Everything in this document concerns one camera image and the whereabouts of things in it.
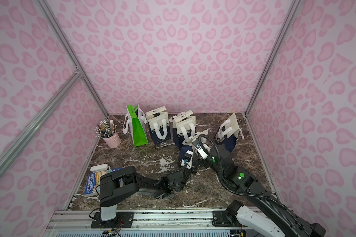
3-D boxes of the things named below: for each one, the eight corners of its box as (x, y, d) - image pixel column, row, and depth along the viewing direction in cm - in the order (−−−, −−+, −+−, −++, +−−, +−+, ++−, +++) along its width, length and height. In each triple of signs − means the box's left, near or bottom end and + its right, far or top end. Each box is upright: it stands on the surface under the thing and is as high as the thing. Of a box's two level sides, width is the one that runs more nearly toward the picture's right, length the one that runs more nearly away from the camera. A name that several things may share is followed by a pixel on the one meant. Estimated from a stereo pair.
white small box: (93, 174, 91) (89, 171, 88) (94, 168, 94) (91, 165, 90) (109, 171, 92) (106, 168, 89) (110, 166, 94) (107, 163, 91)
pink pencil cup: (105, 149, 102) (92, 134, 88) (110, 135, 110) (99, 119, 96) (120, 149, 102) (110, 134, 88) (124, 135, 110) (115, 119, 96)
